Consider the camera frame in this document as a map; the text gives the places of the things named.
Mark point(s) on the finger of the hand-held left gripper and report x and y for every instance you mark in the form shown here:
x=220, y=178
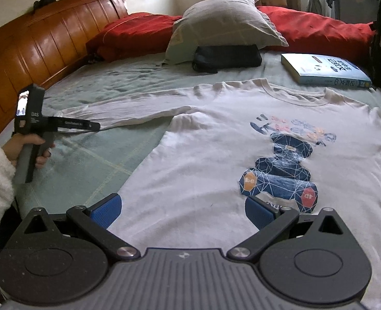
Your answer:
x=77, y=126

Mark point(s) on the wooden headboard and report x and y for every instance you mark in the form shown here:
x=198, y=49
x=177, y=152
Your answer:
x=32, y=55

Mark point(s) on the red quilt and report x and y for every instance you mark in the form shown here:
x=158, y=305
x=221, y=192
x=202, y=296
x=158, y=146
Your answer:
x=323, y=32

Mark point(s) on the blue book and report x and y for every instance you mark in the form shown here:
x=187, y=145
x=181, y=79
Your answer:
x=323, y=69

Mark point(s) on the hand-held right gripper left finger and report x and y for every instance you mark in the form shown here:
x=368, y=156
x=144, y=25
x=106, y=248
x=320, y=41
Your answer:
x=106, y=211

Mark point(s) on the white printed t-shirt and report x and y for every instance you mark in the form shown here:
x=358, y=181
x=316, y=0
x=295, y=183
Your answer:
x=193, y=168

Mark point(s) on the small black cloth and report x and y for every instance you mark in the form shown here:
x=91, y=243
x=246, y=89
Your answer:
x=44, y=3

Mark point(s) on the black pouch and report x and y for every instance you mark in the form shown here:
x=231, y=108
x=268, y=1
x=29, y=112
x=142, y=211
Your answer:
x=226, y=58

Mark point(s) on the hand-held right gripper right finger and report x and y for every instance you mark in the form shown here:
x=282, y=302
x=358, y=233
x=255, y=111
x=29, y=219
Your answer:
x=260, y=213

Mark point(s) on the person's left hand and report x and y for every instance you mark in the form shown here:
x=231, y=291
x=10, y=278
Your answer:
x=16, y=147

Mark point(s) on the grey checked pillow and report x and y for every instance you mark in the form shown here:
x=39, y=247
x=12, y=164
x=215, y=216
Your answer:
x=222, y=25

